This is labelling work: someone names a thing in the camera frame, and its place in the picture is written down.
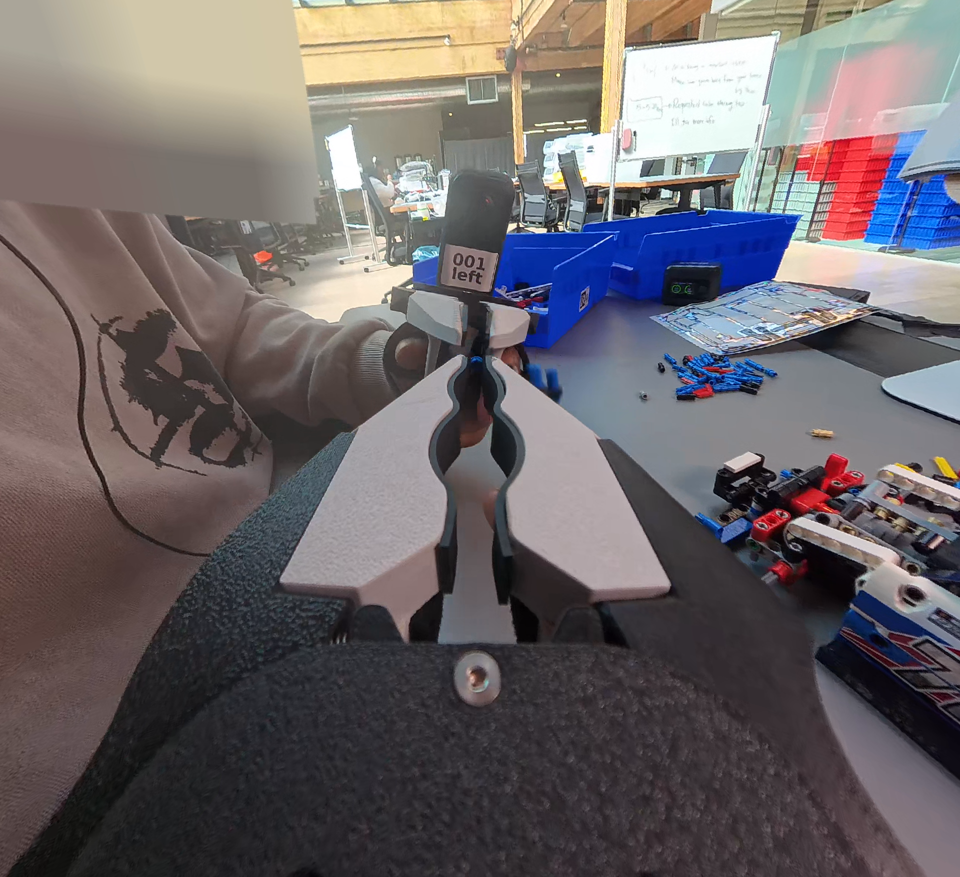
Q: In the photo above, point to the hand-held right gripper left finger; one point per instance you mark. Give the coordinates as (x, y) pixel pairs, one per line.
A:
(360, 517)

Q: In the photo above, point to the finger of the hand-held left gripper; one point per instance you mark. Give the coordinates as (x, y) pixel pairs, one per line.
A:
(508, 333)
(435, 322)

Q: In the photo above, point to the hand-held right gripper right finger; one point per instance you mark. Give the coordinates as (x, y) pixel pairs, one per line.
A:
(592, 517)

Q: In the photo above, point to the black brick connector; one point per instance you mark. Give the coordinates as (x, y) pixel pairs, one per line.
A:
(477, 344)

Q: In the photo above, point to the person's left forearm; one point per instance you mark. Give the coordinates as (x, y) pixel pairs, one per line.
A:
(300, 352)

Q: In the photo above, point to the grey desk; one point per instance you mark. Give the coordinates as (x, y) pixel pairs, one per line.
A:
(637, 442)

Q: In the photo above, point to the person's left hand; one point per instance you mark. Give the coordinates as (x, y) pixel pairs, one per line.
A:
(409, 353)

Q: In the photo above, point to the person's right hand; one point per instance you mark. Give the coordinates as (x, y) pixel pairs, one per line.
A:
(493, 509)

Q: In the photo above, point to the white red black brick heap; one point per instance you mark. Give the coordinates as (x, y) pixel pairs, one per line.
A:
(525, 298)

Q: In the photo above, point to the blue plastic bin with label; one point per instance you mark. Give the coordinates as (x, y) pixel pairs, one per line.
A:
(555, 277)

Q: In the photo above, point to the white flipchart on stand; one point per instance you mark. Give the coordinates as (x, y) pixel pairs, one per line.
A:
(343, 157)

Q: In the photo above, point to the pile of blue red pins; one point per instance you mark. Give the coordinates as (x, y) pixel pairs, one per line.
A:
(716, 376)

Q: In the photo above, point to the long wooden office table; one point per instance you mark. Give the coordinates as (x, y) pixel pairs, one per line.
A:
(660, 181)

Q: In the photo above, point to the black device with green display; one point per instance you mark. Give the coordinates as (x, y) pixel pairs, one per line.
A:
(691, 277)

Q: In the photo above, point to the large blue plastic bin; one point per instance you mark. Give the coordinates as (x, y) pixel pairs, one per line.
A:
(712, 239)

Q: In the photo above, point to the shiny sticker sheet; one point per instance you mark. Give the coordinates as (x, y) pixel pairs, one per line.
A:
(757, 318)

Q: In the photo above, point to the whiteboard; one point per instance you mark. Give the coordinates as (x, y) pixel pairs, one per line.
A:
(697, 97)

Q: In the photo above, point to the toy brick race car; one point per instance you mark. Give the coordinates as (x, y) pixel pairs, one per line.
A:
(862, 554)

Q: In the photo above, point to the person's beige hoodie torso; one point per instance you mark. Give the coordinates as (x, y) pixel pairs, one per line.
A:
(60, 517)

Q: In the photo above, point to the stack of red blue bins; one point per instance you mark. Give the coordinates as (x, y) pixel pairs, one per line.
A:
(862, 187)

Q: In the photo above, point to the white book stand tray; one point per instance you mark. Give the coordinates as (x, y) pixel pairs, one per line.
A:
(934, 153)

